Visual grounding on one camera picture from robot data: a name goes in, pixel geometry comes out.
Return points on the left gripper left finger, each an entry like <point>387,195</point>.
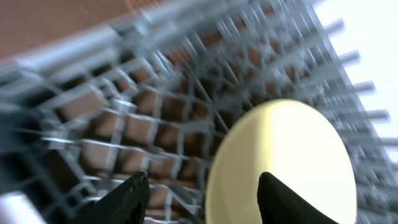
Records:
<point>126,204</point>

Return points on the grey plastic dishwasher rack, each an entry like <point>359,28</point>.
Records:
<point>157,92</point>

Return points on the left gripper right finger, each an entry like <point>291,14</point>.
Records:
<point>278,204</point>

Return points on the yellow round plate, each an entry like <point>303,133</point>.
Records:
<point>295,143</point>

